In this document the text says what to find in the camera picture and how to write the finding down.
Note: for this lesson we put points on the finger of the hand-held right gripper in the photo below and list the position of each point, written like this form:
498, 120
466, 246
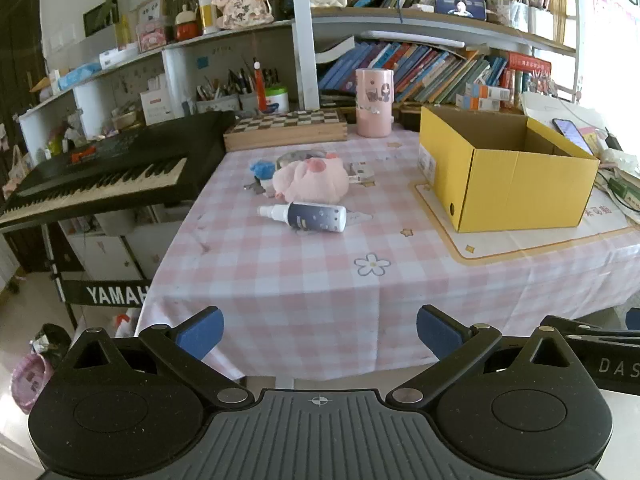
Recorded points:
633, 318
570, 325

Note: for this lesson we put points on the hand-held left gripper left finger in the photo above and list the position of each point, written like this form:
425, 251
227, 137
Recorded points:
200, 332

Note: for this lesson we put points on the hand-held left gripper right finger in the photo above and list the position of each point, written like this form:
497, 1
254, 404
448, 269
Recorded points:
435, 330

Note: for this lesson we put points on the yellow cardboard box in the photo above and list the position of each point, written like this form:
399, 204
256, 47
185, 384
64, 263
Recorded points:
520, 190

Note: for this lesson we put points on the black binder clip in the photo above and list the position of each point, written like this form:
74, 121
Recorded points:
255, 187

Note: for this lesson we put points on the dark blue spray bottle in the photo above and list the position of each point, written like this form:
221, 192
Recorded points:
315, 217

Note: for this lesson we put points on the white staple box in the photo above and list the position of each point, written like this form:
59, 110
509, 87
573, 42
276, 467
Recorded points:
361, 173

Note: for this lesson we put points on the blue glove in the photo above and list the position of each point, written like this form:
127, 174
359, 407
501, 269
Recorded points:
262, 169

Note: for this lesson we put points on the pink plush toy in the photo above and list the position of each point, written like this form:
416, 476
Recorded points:
310, 180

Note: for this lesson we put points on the grey toy car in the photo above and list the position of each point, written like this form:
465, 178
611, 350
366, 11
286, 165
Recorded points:
292, 157

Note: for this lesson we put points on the white placemat with orange border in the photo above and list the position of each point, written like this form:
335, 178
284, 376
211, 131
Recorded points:
525, 245

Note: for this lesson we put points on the black keyboard stand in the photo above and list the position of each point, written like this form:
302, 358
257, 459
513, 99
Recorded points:
115, 294

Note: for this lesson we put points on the white drawer cabinet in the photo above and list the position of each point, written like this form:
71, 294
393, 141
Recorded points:
110, 255

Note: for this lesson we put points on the black bag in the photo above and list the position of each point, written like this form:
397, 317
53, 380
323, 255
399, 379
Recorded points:
55, 340

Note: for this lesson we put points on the pink bag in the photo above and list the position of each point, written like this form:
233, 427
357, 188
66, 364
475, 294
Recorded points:
30, 382

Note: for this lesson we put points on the black smartphone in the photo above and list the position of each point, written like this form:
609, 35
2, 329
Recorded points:
571, 132

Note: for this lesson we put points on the black electronic keyboard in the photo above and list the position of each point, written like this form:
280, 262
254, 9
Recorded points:
125, 150

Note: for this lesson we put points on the black rectangular case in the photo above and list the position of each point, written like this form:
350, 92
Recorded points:
411, 119

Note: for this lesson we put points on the white paper sheets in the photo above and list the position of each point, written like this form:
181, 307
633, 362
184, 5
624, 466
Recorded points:
545, 107

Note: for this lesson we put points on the wooden chessboard box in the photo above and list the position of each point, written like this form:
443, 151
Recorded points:
285, 125

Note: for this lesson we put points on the white box with red label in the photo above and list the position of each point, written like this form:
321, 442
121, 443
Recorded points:
156, 107

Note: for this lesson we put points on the pen holder with pens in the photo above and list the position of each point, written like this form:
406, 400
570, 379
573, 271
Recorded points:
225, 102

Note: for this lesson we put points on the pink cylindrical container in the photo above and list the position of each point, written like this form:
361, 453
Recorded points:
374, 105

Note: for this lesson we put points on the orange and white small boxes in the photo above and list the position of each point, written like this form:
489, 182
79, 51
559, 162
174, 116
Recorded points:
482, 97

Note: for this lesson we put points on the green lid jar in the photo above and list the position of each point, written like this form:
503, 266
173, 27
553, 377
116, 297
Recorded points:
277, 102

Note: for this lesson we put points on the red hanging ornament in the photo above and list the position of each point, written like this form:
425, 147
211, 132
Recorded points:
261, 90

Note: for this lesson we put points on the row of leaning books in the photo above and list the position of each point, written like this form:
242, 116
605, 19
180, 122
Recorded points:
425, 72

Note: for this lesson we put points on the blue tissue pack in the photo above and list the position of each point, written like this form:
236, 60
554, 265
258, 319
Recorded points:
77, 77

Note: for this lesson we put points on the white flat box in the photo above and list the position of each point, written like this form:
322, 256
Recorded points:
117, 56

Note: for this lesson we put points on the pink gift box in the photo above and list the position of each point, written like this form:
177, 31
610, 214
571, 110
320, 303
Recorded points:
152, 37

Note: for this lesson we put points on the red and white jar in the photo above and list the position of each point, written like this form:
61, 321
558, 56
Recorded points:
187, 25

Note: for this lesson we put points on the white bookshelf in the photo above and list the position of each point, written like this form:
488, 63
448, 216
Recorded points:
302, 35

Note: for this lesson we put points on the yellow bottle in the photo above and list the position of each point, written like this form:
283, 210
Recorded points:
207, 15

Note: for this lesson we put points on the small black screen device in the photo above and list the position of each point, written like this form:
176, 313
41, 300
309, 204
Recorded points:
460, 6

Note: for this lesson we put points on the dark picture frame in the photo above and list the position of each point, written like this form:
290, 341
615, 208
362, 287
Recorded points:
100, 17

